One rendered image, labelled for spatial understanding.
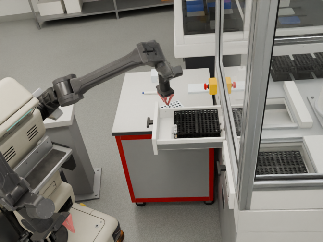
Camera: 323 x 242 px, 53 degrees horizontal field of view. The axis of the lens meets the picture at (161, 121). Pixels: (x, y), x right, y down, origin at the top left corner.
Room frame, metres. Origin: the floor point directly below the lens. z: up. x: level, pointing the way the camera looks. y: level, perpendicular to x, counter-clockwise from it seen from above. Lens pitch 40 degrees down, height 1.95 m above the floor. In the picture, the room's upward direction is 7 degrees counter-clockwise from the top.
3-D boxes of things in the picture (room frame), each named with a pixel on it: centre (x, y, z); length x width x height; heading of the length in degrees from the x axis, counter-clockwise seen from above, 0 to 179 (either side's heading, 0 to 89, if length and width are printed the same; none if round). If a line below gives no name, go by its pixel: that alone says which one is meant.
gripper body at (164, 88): (1.45, -0.04, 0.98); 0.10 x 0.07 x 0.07; 23
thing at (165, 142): (1.22, -0.18, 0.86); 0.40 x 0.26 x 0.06; 83
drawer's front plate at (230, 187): (0.90, -0.25, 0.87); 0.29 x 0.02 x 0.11; 173
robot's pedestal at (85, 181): (1.67, 0.68, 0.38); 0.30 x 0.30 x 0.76; 1
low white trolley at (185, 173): (1.65, -0.04, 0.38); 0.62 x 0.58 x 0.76; 173
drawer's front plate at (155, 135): (1.25, 0.03, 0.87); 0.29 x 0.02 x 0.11; 173
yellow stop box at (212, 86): (1.54, -0.31, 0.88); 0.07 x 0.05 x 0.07; 173
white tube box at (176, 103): (1.49, -0.07, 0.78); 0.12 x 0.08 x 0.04; 111
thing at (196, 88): (1.68, -0.26, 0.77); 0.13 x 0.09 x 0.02; 82
